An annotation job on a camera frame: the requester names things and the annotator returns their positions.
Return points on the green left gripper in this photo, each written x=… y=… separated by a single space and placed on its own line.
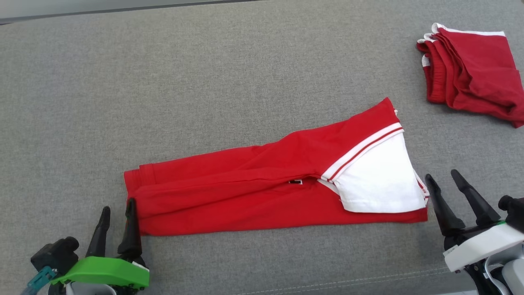
x=106 y=272

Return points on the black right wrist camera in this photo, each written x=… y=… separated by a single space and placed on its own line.
x=513 y=213

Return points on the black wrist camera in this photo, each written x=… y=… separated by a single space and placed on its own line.
x=513 y=213
x=53 y=256

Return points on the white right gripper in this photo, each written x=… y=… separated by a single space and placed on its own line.
x=483 y=248

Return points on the red jersey with white sleeves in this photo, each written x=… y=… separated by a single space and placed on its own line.
x=229 y=192

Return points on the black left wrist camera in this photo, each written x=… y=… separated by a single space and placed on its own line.
x=53 y=256

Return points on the red shorts with white stripe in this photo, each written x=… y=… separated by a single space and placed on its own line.
x=479 y=69

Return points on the grey fabric sofa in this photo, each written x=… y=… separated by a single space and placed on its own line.
x=245 y=82

